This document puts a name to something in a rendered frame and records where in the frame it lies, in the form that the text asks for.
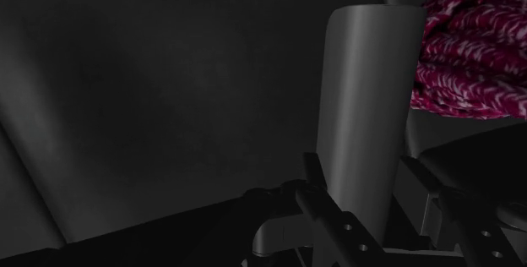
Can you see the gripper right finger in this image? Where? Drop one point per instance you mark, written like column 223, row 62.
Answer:
column 473, row 225

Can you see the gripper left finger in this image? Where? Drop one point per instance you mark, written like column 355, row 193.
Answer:
column 325, row 216

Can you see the red white patterned cloth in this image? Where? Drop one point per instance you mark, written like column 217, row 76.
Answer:
column 473, row 52

